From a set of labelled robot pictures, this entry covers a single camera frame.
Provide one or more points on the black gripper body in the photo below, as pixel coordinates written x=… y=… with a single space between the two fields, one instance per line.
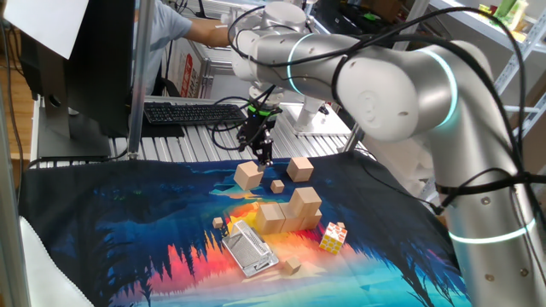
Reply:
x=256 y=128

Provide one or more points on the person in blue shirt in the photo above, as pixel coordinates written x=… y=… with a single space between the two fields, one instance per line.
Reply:
x=166 y=25

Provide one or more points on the Rubik's cube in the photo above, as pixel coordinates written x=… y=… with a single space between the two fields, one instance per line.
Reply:
x=333 y=239

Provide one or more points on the black computer monitor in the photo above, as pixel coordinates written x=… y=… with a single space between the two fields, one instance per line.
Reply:
x=102 y=64

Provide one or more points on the colourful forest print cloth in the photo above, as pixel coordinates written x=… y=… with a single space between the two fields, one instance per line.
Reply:
x=128 y=221

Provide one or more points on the black keyboard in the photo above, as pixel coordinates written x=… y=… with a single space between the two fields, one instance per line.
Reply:
x=192 y=114

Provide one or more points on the white paper sheet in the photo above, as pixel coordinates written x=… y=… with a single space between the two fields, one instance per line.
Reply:
x=47 y=21

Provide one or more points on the aluminium vertical post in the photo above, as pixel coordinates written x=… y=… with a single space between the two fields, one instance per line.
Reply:
x=141 y=85

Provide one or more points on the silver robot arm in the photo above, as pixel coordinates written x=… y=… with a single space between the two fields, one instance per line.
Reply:
x=384 y=94

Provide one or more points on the grey frame post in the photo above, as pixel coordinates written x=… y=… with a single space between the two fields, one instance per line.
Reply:
x=10 y=234

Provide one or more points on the white metal shelf rack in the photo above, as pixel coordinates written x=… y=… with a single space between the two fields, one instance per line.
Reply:
x=490 y=30

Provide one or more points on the white foam pieces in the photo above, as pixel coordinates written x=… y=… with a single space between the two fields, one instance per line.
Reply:
x=401 y=166

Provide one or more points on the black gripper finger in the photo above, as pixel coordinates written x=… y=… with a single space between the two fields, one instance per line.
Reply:
x=242 y=143
x=265 y=153

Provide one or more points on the person forearm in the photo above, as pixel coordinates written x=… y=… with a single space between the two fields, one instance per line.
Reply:
x=209 y=33

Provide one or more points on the green yellow bottles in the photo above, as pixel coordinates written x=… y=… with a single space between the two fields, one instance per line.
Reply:
x=507 y=10

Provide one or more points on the silver metal mesh holder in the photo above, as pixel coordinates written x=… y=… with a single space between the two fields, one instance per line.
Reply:
x=249 y=251

